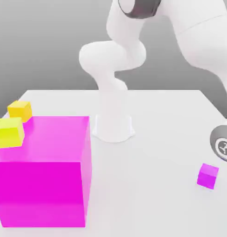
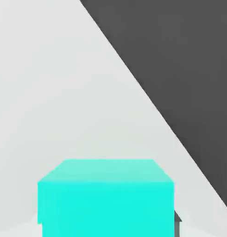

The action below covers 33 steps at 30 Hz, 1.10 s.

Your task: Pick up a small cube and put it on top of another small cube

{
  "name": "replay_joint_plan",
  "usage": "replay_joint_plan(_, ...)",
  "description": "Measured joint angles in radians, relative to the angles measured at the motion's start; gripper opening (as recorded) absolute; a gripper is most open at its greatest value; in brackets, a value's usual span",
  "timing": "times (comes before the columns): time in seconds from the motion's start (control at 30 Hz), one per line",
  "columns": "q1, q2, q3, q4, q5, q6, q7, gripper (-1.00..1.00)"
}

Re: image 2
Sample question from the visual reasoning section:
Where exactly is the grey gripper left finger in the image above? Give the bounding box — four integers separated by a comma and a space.
22, 223, 43, 237

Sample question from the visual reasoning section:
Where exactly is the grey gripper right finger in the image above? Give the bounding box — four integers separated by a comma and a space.
174, 210, 200, 237

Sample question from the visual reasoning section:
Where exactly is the small cyan cube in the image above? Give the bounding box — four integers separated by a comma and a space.
37, 158, 175, 237

